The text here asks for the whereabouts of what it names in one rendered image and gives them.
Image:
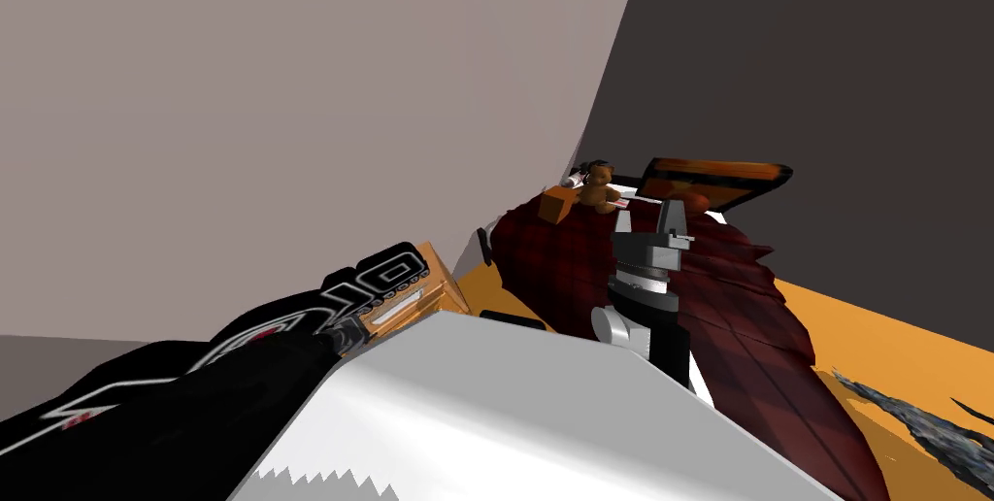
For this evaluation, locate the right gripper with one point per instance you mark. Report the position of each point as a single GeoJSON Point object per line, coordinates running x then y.
{"type": "Point", "coordinates": [648, 254]}

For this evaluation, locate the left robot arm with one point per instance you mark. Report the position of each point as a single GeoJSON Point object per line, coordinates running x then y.
{"type": "Point", "coordinates": [194, 400]}

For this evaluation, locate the brown teddy bear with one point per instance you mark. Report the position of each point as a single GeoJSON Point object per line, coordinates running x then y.
{"type": "Point", "coordinates": [596, 187]}

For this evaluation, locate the orange box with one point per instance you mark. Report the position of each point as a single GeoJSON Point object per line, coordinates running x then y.
{"type": "Point", "coordinates": [556, 206]}

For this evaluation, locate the bed with red plaid blanket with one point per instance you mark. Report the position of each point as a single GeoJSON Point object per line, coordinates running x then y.
{"type": "Point", "coordinates": [730, 307]}

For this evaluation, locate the orange wooden cabinet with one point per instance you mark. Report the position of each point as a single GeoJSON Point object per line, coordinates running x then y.
{"type": "Point", "coordinates": [435, 283]}

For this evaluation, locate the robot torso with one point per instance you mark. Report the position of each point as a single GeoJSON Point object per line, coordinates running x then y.
{"type": "Point", "coordinates": [497, 415]}

